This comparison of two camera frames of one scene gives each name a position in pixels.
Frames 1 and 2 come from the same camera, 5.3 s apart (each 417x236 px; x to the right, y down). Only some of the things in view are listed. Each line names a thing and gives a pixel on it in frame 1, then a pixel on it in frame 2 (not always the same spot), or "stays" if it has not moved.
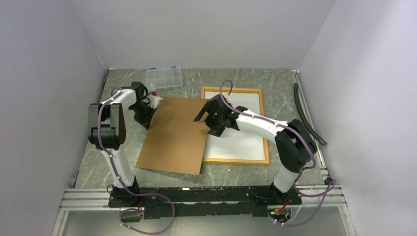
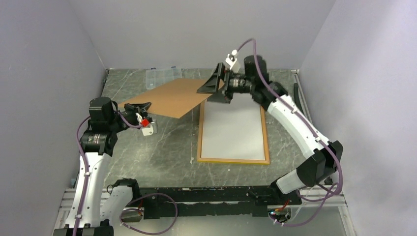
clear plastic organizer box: x=163 y=77 stays
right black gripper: x=206 y=107 → x=212 y=85
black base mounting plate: x=158 y=202 stays
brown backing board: x=175 y=142 → x=173 y=99
